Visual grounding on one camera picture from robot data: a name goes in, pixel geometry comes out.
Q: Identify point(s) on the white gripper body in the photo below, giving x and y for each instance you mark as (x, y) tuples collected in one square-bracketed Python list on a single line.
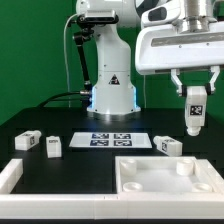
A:
[(162, 48)]

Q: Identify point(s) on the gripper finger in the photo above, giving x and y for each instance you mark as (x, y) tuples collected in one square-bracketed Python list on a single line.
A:
[(180, 88), (212, 80)]

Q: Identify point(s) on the white square table top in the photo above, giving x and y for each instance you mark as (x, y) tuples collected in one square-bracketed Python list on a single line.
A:
[(161, 174)]

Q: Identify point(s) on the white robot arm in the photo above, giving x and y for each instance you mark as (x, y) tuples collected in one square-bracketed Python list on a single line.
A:
[(113, 94)]

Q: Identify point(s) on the white marker tag sheet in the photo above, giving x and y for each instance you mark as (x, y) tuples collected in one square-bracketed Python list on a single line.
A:
[(110, 140)]

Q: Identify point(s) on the white U-shaped obstacle fence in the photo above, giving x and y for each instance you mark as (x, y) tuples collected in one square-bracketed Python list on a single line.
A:
[(121, 205)]

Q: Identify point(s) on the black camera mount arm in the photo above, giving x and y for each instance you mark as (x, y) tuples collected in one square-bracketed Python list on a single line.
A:
[(80, 38)]

